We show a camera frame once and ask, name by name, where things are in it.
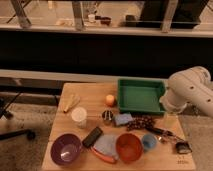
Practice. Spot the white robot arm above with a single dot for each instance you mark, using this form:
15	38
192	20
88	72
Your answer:
190	85

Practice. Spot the orange carrot toy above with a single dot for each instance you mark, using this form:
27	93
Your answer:
103	157

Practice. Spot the small metal cup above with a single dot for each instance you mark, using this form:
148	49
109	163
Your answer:
107	116

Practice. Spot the purple bowl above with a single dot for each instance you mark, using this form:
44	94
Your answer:
65	149

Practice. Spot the light blue cloth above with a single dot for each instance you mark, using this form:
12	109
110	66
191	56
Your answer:
106	144

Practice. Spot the white paper cup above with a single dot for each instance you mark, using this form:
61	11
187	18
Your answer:
79	116

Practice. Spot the orange ball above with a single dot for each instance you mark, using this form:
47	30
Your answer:
110	100

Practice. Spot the black chair base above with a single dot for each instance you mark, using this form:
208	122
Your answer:
11	130

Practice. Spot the black rectangular remote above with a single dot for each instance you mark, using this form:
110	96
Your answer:
92	137

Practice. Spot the black handled tool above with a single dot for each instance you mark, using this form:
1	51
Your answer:
159	131

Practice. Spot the green plastic tray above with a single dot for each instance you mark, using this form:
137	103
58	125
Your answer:
140	96

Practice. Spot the small blue cup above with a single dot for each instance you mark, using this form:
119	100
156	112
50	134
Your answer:
149	142

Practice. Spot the wooden spatula pieces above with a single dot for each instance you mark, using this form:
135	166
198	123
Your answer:
72	101

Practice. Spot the orange bowl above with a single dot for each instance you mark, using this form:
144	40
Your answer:
129	147

